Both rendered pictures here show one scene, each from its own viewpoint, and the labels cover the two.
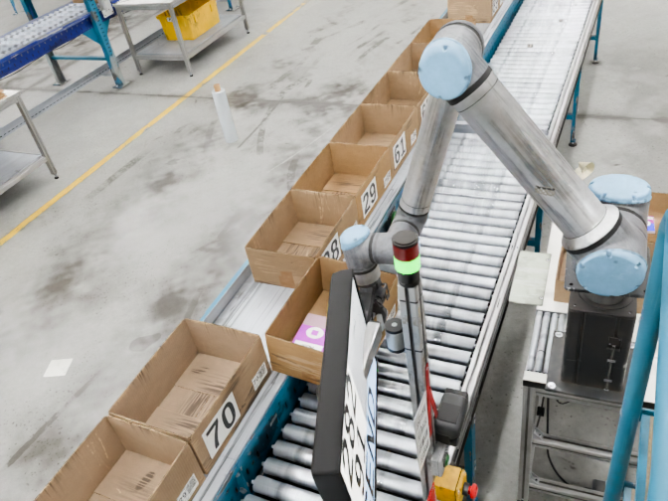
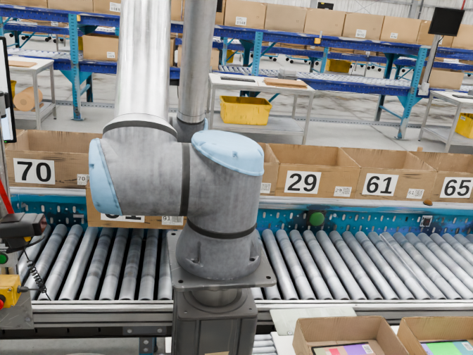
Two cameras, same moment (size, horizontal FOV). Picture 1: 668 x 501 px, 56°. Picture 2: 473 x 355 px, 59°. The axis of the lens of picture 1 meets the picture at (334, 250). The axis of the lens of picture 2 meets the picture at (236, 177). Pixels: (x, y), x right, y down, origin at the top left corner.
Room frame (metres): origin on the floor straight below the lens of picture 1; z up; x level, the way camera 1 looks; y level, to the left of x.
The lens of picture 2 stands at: (0.77, -1.37, 1.70)
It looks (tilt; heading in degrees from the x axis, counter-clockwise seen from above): 22 degrees down; 50
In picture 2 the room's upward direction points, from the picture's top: 6 degrees clockwise
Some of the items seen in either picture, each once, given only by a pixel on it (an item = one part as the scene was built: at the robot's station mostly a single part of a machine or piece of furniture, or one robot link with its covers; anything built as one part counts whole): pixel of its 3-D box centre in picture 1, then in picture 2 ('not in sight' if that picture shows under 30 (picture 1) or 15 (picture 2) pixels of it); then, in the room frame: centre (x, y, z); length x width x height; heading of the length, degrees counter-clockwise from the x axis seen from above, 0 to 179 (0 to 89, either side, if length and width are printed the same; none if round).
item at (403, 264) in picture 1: (406, 253); not in sight; (0.94, -0.14, 1.62); 0.05 x 0.05 x 0.06
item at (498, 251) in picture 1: (447, 246); (323, 264); (2.04, -0.47, 0.72); 0.52 x 0.05 x 0.05; 59
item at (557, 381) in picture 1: (597, 331); (209, 342); (1.27, -0.74, 0.91); 0.26 x 0.26 x 0.33; 62
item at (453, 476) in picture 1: (456, 473); (16, 292); (0.94, -0.21, 0.84); 0.15 x 0.09 x 0.07; 149
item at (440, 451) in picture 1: (440, 458); (3, 256); (0.92, -0.17, 0.95); 0.07 x 0.03 x 0.07; 149
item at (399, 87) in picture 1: (402, 102); (451, 177); (2.97, -0.49, 0.96); 0.39 x 0.29 x 0.17; 150
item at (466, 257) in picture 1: (443, 255); (308, 263); (1.99, -0.44, 0.72); 0.52 x 0.05 x 0.05; 59
